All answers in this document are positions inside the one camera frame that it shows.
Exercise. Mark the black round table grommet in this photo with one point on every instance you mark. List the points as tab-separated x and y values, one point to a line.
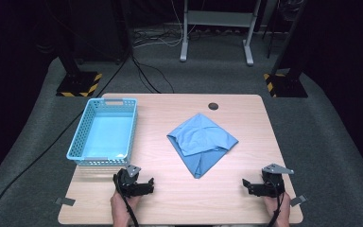
213	106

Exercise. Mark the white metal stand frame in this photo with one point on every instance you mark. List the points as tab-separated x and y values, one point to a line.
220	18

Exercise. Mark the grey tab on table edge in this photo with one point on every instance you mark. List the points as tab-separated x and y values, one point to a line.
298	200
65	201

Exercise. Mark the light blue plastic basket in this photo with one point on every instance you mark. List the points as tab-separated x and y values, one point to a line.
107	135

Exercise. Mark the person's right hand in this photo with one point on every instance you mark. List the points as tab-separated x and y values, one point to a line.
285	214

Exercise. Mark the person's left hand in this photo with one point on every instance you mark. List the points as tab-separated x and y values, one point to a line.
119	211

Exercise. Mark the black stand with striped base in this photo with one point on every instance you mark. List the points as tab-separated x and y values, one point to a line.
77	83
288	85

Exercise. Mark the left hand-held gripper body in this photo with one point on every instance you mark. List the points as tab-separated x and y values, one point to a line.
126	184

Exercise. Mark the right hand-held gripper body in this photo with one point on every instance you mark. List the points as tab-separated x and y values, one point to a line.
274	184

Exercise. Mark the light blue short-sleeved shirt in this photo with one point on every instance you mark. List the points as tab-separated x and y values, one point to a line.
201	138

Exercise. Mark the black tripod stand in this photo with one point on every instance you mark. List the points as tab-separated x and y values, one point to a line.
272	31

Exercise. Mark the dark cabinet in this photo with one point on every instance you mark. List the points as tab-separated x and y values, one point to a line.
100	28

